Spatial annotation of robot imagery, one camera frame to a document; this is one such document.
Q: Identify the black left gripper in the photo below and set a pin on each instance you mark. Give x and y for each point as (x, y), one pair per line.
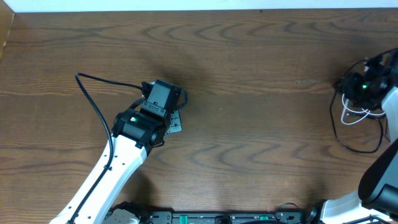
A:
(175, 123)

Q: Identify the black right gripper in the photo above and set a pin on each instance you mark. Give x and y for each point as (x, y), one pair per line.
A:
(347, 88)

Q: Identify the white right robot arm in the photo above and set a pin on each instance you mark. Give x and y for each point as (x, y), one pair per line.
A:
(375, 200)

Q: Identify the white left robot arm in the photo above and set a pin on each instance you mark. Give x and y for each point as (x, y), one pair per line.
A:
(136, 131)

